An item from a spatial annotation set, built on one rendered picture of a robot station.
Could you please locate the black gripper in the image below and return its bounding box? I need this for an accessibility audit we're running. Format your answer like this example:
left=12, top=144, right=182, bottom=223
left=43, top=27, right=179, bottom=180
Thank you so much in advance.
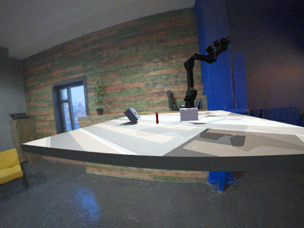
left=216, top=34, right=232, bottom=53

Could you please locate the grey square panel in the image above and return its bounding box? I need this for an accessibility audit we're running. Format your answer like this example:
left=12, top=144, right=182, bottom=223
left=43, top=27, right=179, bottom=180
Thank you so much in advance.
left=124, top=108, right=141, bottom=125

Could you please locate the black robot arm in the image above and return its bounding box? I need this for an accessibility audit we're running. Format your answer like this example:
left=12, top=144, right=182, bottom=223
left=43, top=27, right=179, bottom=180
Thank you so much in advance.
left=184, top=39, right=221, bottom=108

